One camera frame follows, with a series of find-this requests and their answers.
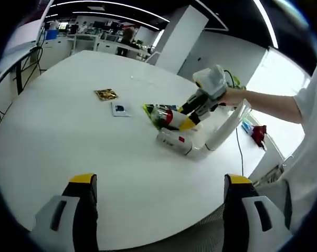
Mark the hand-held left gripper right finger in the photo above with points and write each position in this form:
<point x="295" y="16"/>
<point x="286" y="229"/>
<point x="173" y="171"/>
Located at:
<point x="247" y="215"/>

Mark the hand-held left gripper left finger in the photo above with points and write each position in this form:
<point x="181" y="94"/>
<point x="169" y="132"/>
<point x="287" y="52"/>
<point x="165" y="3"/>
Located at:
<point x="69" y="218"/>

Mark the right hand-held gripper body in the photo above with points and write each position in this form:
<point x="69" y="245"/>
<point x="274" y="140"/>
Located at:
<point x="209" y="81"/>

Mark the white skincare tube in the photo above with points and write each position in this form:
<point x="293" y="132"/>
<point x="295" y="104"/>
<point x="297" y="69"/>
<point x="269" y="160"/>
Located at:
<point x="224" y="128"/>

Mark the small white bottle red label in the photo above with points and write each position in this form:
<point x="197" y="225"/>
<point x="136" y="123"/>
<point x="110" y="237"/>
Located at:
<point x="174" y="140"/>

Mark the green and silver foil packet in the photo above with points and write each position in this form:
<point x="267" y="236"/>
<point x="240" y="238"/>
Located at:
<point x="148" y="111"/>

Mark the white sachet blue print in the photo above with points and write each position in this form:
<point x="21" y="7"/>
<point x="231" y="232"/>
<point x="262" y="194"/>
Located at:
<point x="121" y="109"/>

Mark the gold foil sachet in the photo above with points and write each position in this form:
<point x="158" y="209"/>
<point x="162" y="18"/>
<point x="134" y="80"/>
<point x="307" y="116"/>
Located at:
<point x="106" y="94"/>

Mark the blue storage bin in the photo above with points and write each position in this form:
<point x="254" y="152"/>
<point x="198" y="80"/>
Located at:
<point x="51" y="34"/>

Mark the person's right hand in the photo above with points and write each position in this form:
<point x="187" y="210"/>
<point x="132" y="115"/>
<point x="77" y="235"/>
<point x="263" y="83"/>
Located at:
<point x="233" y="97"/>

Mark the potted green plant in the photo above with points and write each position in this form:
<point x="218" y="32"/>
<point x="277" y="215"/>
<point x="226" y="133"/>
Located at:
<point x="233" y="78"/>

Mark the blue and white packet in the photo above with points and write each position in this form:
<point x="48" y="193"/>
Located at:
<point x="247" y="127"/>

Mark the red cloth item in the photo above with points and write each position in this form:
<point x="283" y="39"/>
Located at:
<point x="260" y="135"/>

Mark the long white office desk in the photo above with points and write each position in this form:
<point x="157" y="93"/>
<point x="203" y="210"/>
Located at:
<point x="100" y="43"/>

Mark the pink screen monitor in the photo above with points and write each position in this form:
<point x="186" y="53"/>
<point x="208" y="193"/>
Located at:
<point x="27" y="29"/>

